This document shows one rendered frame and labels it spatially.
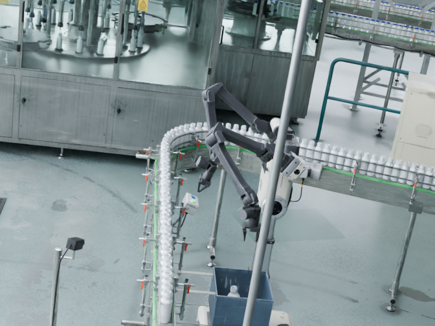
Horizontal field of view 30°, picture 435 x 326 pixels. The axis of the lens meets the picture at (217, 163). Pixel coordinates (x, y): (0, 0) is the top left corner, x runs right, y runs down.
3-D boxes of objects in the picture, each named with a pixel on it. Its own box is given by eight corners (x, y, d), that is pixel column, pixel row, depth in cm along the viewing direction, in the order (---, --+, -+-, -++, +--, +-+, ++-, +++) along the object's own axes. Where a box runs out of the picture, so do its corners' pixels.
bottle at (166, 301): (160, 315, 399) (164, 286, 392) (171, 319, 397) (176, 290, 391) (155, 321, 393) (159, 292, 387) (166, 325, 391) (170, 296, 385)
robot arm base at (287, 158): (292, 152, 468) (279, 167, 471) (282, 144, 466) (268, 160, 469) (295, 158, 460) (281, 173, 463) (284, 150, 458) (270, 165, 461)
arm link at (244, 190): (221, 129, 438) (209, 138, 446) (213, 131, 434) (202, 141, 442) (261, 197, 432) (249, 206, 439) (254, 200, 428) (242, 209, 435)
